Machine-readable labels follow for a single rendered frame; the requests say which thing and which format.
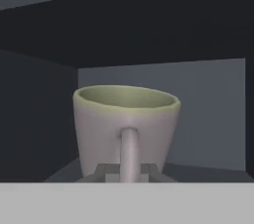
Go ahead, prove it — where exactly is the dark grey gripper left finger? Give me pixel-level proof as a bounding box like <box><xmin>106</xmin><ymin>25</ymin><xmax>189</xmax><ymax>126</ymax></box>
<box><xmin>76</xmin><ymin>163</ymin><xmax>121</xmax><ymax>183</ymax></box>

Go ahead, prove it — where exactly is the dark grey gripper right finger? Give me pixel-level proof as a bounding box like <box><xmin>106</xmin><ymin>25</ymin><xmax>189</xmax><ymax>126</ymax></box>
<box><xmin>139</xmin><ymin>163</ymin><xmax>178</xmax><ymax>183</ymax></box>

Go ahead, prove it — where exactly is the pale mug with green rim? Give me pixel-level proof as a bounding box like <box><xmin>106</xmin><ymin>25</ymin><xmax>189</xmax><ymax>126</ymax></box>
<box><xmin>72</xmin><ymin>84</ymin><xmax>182</xmax><ymax>183</ymax></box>

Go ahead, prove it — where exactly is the dark grey cabinet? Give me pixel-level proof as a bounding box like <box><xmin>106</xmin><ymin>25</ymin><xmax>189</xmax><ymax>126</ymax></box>
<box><xmin>0</xmin><ymin>0</ymin><xmax>254</xmax><ymax>183</ymax></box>

